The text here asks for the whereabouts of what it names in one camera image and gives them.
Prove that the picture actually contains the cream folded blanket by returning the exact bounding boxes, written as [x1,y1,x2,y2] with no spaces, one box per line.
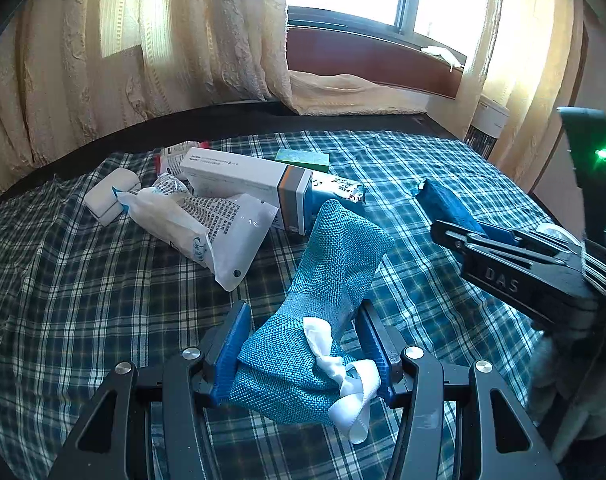
[287,70,430,117]

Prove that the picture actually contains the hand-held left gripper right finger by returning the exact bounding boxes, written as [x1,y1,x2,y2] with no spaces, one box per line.
[355,300,564,480]

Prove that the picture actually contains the black white striped strap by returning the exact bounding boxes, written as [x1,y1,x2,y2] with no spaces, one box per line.
[582,254,606,297]

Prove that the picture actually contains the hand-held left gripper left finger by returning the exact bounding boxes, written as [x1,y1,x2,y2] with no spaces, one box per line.
[58,300,254,480]

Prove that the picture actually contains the narrow cream curtain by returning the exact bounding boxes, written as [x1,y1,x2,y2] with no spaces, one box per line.
[453,0,590,192]

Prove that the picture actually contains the wide cream curtain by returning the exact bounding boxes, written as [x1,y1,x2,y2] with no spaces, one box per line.
[0,0,295,202]

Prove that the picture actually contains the blue plaid blanket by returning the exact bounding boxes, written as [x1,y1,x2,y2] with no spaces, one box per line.
[0,130,564,480]

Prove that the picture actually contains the teal woven pouch white ribbon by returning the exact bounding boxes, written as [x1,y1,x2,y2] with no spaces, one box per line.
[215,199,396,443]

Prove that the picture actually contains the red white small packet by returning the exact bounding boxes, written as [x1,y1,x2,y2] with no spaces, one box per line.
[153,143,204,182]

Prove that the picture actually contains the white printed plastic packet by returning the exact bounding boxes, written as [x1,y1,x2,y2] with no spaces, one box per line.
[117,174,280,293]

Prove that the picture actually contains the dark blue cloth pouch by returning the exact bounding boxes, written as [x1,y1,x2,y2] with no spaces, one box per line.
[414,179,488,237]

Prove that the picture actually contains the white crumpled cloth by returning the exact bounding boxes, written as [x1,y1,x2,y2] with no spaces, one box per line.
[421,44,467,73]

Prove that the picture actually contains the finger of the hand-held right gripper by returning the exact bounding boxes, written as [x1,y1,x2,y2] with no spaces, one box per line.
[430,219,584,282]
[477,223,582,264]

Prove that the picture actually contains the green sponge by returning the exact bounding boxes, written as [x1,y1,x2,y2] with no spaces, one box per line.
[274,148,331,174]

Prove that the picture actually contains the small white rounded block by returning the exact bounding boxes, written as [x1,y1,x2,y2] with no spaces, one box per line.
[82,168,142,226]

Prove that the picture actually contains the white tower fan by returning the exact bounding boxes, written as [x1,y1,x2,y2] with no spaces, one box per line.
[462,94,512,162]

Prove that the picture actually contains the brown wooden window sill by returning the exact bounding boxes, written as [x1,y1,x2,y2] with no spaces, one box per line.
[286,7,464,100]

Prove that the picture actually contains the long white box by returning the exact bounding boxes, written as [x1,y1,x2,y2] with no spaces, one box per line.
[179,147,315,236]

